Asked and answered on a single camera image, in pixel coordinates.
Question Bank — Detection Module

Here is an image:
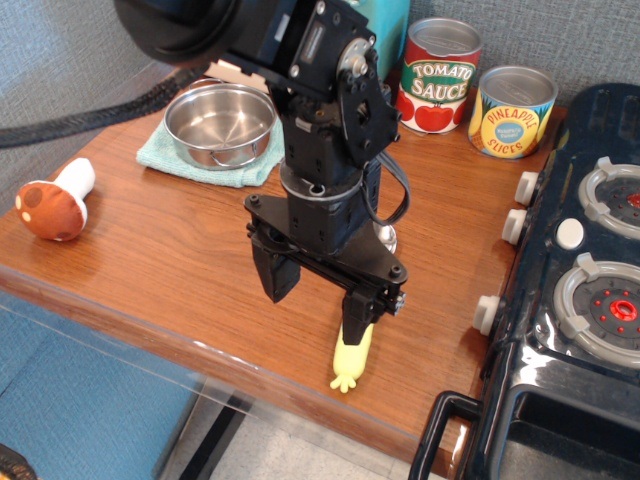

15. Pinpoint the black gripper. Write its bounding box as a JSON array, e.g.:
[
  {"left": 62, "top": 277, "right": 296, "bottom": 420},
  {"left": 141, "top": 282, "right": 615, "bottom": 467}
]
[{"left": 244, "top": 160, "right": 408, "bottom": 345}]

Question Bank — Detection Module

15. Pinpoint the stainless steel pot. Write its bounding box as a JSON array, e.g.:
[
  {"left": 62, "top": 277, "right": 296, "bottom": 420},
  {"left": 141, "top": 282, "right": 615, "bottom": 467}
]
[{"left": 163, "top": 79, "right": 277, "bottom": 171}]

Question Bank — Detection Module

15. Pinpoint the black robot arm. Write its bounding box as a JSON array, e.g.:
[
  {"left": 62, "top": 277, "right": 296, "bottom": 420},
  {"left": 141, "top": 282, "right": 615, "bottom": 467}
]
[{"left": 115, "top": 1, "right": 408, "bottom": 345}]

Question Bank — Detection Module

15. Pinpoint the light green cloth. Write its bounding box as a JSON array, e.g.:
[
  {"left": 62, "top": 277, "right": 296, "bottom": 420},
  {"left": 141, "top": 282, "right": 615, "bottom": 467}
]
[{"left": 135, "top": 114, "right": 286, "bottom": 189}]

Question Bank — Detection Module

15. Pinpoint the black toy stove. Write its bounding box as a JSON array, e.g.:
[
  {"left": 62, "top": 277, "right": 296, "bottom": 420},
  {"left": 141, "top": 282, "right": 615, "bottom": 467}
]
[{"left": 410, "top": 83, "right": 639, "bottom": 479}]

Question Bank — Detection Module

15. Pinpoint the tomato sauce can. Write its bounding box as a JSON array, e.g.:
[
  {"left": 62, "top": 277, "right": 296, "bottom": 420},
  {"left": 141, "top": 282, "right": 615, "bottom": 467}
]
[{"left": 396, "top": 17, "right": 483, "bottom": 134}]

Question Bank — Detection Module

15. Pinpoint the pineapple slices can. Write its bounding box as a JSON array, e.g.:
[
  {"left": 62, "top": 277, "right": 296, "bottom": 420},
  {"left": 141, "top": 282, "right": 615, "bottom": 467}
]
[{"left": 468, "top": 65, "right": 558, "bottom": 159}]

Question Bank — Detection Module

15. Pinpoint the brown plush mushroom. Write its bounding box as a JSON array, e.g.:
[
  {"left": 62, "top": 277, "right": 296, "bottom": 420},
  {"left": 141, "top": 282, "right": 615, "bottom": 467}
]
[{"left": 14, "top": 158, "right": 96, "bottom": 242}]

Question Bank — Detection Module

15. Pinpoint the teal toy microwave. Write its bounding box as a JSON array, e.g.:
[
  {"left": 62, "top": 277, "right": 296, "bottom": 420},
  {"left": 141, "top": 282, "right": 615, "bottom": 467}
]
[{"left": 348, "top": 0, "right": 410, "bottom": 80}]

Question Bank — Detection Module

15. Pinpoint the yellow handled metal spoon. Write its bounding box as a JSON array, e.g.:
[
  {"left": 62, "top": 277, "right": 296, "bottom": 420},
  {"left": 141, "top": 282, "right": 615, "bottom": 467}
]
[{"left": 330, "top": 225, "right": 398, "bottom": 394}]

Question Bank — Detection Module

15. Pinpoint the black gripper wire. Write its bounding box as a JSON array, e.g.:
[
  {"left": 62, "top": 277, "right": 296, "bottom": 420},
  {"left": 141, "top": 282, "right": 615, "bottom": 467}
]
[{"left": 360, "top": 149, "right": 412, "bottom": 227}]

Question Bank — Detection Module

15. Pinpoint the black braided cable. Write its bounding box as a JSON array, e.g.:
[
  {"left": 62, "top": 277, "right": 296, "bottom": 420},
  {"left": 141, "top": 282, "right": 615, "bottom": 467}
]
[{"left": 0, "top": 67, "right": 206, "bottom": 149}]

